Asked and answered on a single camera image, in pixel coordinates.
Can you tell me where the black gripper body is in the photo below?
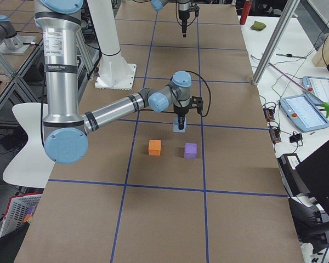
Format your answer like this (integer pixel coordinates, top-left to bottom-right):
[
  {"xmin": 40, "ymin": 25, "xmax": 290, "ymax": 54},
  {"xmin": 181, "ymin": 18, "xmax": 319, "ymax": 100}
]
[
  {"xmin": 174, "ymin": 105, "xmax": 189, "ymax": 118},
  {"xmin": 178, "ymin": 10, "xmax": 189, "ymax": 21}
]

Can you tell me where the light blue foam block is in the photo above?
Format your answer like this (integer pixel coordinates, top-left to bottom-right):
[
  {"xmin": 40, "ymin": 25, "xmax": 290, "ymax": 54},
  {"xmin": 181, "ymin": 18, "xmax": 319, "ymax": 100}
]
[{"xmin": 173, "ymin": 118, "xmax": 186, "ymax": 133}]

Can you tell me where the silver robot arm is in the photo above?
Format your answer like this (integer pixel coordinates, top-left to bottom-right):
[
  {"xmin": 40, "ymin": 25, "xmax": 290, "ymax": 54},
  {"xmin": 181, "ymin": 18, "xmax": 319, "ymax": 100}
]
[
  {"xmin": 150, "ymin": 0, "xmax": 192, "ymax": 38},
  {"xmin": 35, "ymin": 1, "xmax": 191, "ymax": 164}
]

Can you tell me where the purple foam block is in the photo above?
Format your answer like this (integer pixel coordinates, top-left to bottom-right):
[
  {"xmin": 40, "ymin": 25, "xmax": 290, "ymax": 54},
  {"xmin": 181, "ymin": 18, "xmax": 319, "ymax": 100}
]
[{"xmin": 184, "ymin": 142, "xmax": 197, "ymax": 159}]

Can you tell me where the orange foam block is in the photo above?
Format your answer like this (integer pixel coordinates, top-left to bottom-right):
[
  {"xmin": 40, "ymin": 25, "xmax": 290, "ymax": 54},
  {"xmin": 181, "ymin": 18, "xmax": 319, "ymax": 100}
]
[{"xmin": 148, "ymin": 140, "xmax": 161, "ymax": 156}]

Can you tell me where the red water bottle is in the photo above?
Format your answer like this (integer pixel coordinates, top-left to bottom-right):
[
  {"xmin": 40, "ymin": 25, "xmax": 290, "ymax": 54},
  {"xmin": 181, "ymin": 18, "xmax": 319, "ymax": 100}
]
[{"xmin": 240, "ymin": 0, "xmax": 253, "ymax": 25}]

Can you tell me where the near blue teach pendant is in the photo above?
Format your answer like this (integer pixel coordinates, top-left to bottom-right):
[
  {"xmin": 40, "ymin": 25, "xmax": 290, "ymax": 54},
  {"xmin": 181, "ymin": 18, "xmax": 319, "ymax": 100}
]
[{"xmin": 280, "ymin": 95, "xmax": 329, "ymax": 132}]

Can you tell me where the blue teach pendant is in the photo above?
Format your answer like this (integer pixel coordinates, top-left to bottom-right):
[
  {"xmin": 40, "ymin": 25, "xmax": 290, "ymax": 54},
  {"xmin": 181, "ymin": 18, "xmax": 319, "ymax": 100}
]
[
  {"xmin": 302, "ymin": 76, "xmax": 329, "ymax": 106},
  {"xmin": 280, "ymin": 95, "xmax": 329, "ymax": 132}
]

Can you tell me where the far blue teach pendant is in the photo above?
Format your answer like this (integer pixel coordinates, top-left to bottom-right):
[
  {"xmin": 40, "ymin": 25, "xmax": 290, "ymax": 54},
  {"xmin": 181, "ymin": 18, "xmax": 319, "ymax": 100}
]
[{"xmin": 302, "ymin": 76, "xmax": 329, "ymax": 106}]

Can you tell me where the white perforated basket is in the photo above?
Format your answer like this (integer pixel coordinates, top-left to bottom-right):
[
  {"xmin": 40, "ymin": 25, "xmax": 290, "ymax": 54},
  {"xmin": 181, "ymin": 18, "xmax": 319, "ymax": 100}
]
[{"xmin": 0, "ymin": 193, "xmax": 42, "ymax": 238}]

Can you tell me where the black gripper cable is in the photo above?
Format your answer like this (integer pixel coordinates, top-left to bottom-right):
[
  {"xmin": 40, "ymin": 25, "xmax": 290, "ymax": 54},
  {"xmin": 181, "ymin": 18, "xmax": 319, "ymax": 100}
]
[{"xmin": 137, "ymin": 71, "xmax": 212, "ymax": 117}]

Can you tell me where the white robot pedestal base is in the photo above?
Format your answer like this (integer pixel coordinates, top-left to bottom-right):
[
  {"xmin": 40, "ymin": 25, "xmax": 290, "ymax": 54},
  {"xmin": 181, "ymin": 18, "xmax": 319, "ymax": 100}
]
[{"xmin": 87, "ymin": 0, "xmax": 137, "ymax": 90}]

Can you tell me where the aluminium frame post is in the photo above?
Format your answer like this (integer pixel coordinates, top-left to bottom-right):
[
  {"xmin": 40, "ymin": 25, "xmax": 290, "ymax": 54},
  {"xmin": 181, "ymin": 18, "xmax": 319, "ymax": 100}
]
[{"xmin": 252, "ymin": 0, "xmax": 300, "ymax": 86}]

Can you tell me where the green handled reacher grabber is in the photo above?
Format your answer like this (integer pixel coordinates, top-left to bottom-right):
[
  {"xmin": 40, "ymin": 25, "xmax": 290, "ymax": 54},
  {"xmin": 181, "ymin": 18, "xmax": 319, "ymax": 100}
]
[{"xmin": 268, "ymin": 62, "xmax": 329, "ymax": 124}]

